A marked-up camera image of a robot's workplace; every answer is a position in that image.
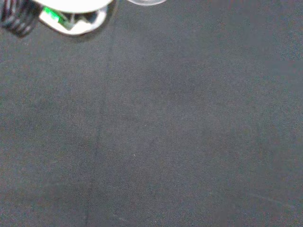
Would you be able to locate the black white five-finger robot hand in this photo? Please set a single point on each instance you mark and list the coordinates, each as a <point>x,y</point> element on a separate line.
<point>71,14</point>

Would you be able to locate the black bench cloth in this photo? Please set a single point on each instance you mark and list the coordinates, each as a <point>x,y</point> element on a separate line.
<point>165,118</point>

